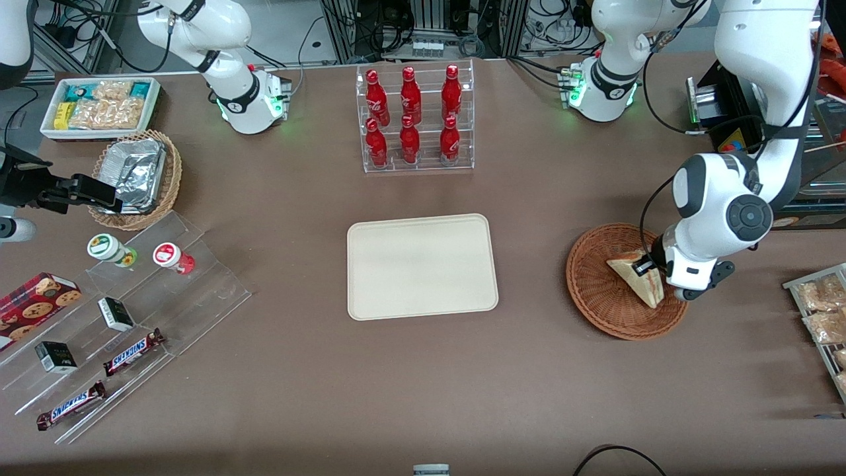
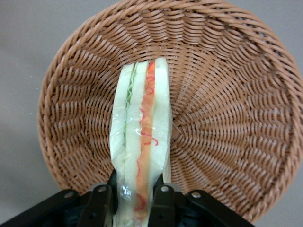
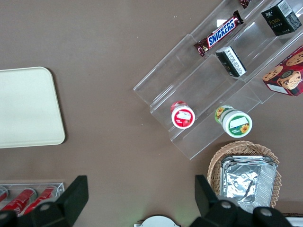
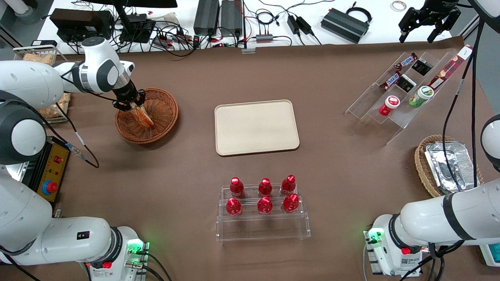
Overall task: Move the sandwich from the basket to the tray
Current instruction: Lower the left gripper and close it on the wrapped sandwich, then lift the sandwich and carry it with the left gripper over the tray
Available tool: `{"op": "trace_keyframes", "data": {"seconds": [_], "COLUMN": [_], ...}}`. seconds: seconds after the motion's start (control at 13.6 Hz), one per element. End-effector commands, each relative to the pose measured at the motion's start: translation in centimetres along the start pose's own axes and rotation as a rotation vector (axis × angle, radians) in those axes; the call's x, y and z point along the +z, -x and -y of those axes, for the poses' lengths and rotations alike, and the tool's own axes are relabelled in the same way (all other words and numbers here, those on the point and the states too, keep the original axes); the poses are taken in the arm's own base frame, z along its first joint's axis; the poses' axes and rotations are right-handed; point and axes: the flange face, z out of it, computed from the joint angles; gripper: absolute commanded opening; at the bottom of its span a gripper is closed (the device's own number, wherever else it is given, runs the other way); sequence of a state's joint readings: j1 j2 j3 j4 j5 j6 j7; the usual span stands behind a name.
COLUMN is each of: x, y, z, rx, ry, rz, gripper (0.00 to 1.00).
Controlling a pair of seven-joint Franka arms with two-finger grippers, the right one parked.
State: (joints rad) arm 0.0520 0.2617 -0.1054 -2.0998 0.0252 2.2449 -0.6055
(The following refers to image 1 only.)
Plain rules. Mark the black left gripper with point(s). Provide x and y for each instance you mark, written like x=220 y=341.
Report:
x=657 y=257

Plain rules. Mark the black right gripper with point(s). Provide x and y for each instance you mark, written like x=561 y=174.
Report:
x=18 y=180

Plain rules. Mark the triangular sandwich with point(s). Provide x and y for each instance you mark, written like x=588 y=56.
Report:
x=644 y=287

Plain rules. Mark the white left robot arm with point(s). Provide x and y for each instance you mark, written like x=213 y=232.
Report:
x=760 y=39

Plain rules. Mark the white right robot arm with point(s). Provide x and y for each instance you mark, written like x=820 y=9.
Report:
x=231 y=26

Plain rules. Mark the round brown wicker basket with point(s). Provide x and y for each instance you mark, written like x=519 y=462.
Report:
x=595 y=291

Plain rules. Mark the oval light wicker basket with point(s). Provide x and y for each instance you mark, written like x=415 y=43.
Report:
x=173 y=175

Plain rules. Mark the tray of packaged crackers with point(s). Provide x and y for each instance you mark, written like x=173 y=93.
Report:
x=793 y=285

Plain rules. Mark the beige rectangular serving tray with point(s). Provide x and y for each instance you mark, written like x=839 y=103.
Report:
x=423 y=268

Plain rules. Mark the silver foil container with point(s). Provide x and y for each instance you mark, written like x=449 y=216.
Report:
x=135 y=172

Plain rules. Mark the green lid white cup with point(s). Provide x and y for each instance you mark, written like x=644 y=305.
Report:
x=106 y=247

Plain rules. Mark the large clear cracker bag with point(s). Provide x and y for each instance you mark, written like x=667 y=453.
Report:
x=109 y=114

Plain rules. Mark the white rectangular snack bin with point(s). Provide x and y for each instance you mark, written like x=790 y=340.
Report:
x=49 y=129

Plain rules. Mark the yellow snack packet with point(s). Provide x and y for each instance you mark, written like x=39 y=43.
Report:
x=63 y=116

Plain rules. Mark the red lid white cup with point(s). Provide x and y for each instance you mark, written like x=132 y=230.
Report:
x=168 y=256

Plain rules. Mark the teal snack packet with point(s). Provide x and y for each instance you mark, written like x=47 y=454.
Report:
x=78 y=93
x=140 y=90

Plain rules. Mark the small clear cracker bag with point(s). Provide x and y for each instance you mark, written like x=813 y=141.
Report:
x=112 y=90

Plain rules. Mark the small black carton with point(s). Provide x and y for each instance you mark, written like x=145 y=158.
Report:
x=116 y=314
x=56 y=357

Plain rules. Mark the red plaid cookie box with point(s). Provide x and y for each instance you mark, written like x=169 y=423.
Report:
x=33 y=307

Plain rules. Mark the clear acrylic step display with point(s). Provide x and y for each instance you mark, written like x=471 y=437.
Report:
x=198 y=291

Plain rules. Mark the brown Snickers bar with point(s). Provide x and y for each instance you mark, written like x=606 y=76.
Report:
x=132 y=352
x=71 y=405

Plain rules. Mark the clear bagged pastry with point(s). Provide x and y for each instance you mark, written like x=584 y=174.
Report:
x=841 y=358
x=842 y=383
x=826 y=327
x=819 y=294

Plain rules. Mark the black food warmer cabinet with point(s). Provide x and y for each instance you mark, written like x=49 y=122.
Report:
x=727 y=99

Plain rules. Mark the thin wooden skewer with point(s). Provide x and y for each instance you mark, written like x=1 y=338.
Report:
x=826 y=147

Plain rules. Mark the red cola bottle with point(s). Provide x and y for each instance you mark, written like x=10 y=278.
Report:
x=377 y=99
x=410 y=96
x=377 y=145
x=410 y=142
x=450 y=142
x=451 y=92

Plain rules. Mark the clear acrylic bottle rack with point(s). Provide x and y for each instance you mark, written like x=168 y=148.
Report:
x=428 y=142

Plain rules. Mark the red sausage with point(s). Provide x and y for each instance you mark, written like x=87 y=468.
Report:
x=834 y=73
x=834 y=43

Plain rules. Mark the small grey box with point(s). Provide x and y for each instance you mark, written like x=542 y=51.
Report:
x=431 y=470

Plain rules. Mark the white power strip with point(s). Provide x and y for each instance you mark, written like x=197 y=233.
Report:
x=427 y=48

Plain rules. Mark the aluminium frame rack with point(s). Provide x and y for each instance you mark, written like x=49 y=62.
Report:
x=423 y=16

